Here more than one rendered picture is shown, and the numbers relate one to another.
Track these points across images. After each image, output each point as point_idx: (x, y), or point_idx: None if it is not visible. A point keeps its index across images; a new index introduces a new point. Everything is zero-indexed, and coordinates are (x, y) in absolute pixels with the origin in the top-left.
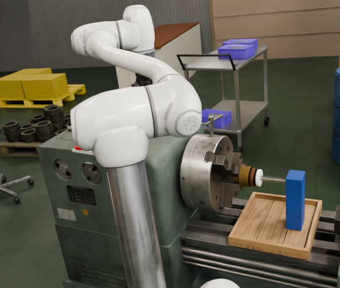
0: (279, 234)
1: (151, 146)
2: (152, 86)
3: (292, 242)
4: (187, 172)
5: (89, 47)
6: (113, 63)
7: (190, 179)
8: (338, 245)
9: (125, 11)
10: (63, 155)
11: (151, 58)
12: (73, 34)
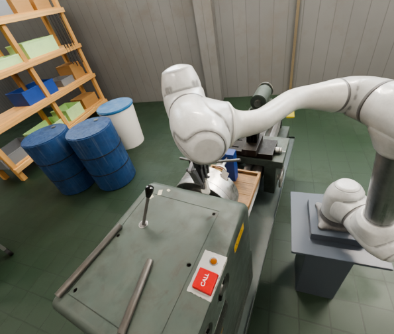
0: (240, 184)
1: (218, 206)
2: (385, 79)
3: (249, 179)
4: (228, 197)
5: (238, 132)
6: (279, 120)
7: (232, 199)
8: (247, 166)
9: (184, 75)
10: (204, 325)
11: (293, 89)
12: (216, 130)
